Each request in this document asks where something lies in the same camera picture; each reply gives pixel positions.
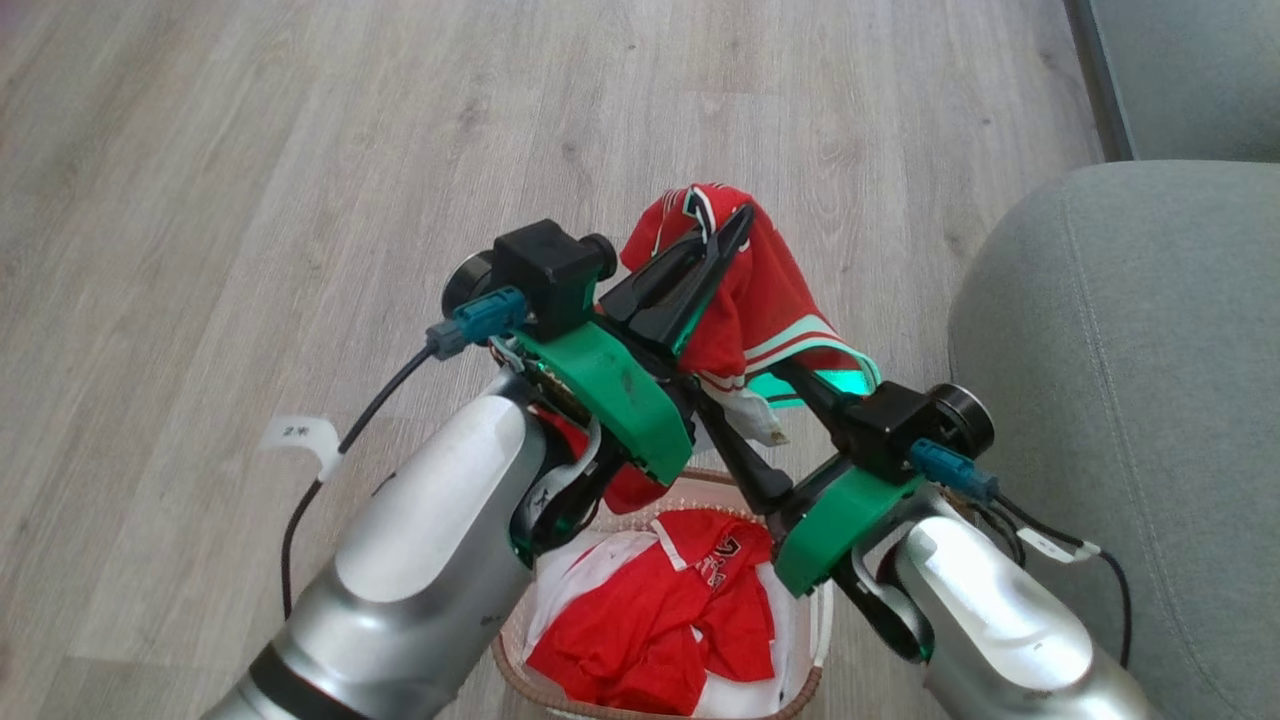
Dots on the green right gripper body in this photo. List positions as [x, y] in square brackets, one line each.
[835, 525]

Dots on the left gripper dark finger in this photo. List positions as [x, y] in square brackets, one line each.
[695, 300]
[655, 285]

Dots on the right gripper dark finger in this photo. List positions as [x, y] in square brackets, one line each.
[750, 470]
[815, 395]

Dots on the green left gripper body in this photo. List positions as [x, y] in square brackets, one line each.
[610, 395]

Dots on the red jersey striped trim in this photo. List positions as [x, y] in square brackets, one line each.
[770, 300]

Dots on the red jersey number print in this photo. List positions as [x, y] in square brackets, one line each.
[650, 620]

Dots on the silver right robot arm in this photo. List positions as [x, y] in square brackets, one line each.
[990, 630]

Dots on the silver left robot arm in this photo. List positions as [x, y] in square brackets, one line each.
[430, 560]

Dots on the cream laundry basket brown rim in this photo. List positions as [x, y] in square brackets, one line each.
[510, 670]

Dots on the grey sofa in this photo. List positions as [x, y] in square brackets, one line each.
[1130, 380]

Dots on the grey upholstered sofa panel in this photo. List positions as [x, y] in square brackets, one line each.
[1190, 70]

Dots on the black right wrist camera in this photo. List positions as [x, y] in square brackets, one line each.
[890, 415]

